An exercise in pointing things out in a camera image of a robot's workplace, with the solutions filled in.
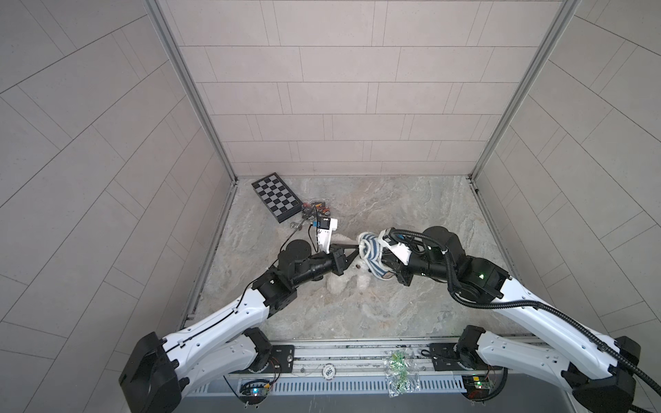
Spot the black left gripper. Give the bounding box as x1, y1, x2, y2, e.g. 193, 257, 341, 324
285, 246, 360, 290

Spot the white fluffy teddy bear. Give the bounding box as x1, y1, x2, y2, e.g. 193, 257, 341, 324
326, 258, 380, 295

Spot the blue white striped knit sweater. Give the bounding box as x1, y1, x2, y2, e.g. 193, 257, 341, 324
357, 231, 396, 280

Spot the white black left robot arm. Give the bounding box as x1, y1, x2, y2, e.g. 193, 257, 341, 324
119, 239, 360, 412

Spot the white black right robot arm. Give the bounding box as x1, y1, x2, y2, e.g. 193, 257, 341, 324
378, 226, 660, 412

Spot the bag of colourful small parts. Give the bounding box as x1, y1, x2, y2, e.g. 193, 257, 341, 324
301, 201, 331, 221

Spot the black white chessboard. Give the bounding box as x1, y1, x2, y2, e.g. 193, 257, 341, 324
251, 173, 302, 224

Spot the clear bag of green parts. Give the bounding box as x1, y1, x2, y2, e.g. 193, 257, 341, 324
384, 350, 421, 398

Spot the right circuit board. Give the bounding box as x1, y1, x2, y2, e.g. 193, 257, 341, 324
461, 375, 495, 400

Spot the left green circuit board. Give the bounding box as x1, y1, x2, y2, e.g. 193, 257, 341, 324
239, 379, 273, 406

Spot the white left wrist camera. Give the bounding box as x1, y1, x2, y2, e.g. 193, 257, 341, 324
316, 216, 338, 254

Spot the aluminium front mounting rail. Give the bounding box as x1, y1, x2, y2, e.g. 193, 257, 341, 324
149, 336, 577, 383

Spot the round silver rail knob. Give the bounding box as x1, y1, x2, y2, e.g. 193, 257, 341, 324
322, 363, 337, 381

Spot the right aluminium corner post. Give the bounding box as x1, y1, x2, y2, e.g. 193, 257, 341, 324
469, 0, 582, 182

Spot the aluminium corner post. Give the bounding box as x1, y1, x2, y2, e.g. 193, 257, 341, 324
141, 0, 239, 182
469, 0, 582, 182

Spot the left aluminium corner post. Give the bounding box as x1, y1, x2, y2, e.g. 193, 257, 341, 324
141, 0, 239, 182

